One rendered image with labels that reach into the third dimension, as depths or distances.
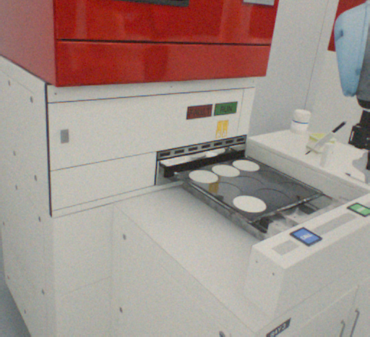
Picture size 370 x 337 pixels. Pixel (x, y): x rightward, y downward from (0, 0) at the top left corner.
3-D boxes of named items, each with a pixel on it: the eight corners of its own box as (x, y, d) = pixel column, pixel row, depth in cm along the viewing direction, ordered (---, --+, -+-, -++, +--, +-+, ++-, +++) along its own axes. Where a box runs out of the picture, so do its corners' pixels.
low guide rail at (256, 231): (182, 188, 139) (183, 181, 138) (186, 186, 140) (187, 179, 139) (293, 263, 103) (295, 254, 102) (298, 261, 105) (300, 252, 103)
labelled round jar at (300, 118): (287, 130, 170) (290, 110, 167) (296, 128, 175) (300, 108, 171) (300, 135, 165) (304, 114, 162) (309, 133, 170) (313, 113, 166)
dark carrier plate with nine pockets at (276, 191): (178, 173, 132) (178, 172, 132) (245, 158, 153) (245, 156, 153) (250, 220, 108) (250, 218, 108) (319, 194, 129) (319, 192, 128)
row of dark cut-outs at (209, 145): (156, 158, 130) (157, 152, 129) (244, 141, 156) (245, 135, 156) (157, 159, 130) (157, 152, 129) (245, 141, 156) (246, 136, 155)
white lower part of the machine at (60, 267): (5, 294, 192) (-9, 142, 162) (143, 244, 241) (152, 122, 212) (58, 410, 142) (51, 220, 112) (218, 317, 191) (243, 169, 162)
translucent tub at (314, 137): (304, 149, 148) (308, 133, 146) (320, 148, 151) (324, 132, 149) (316, 156, 142) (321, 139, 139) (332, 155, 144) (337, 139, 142)
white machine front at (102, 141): (49, 215, 114) (44, 83, 100) (238, 166, 163) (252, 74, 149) (53, 219, 112) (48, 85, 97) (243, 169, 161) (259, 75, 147)
